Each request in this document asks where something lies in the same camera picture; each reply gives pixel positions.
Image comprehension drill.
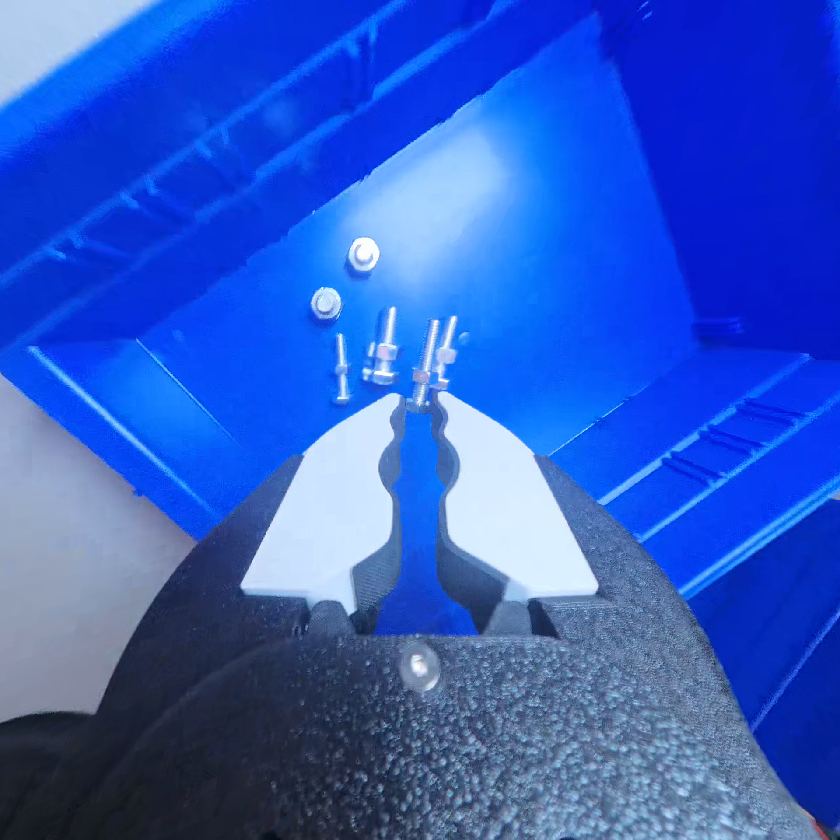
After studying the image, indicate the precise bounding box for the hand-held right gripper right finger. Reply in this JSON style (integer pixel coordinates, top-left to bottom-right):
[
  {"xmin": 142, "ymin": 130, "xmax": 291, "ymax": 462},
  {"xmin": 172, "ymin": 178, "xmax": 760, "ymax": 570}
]
[{"xmin": 434, "ymin": 390, "xmax": 601, "ymax": 609}]

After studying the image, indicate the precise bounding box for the blue plastic bin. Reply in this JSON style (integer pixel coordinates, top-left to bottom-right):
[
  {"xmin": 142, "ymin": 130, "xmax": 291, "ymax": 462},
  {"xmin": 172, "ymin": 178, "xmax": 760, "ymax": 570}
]
[
  {"xmin": 0, "ymin": 0, "xmax": 840, "ymax": 634},
  {"xmin": 689, "ymin": 499, "xmax": 840, "ymax": 828}
]

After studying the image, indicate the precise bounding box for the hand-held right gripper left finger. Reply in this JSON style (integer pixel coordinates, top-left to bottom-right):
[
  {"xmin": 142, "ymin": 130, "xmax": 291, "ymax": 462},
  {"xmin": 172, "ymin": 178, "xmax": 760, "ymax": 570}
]
[{"xmin": 242, "ymin": 394, "xmax": 404, "ymax": 613}]

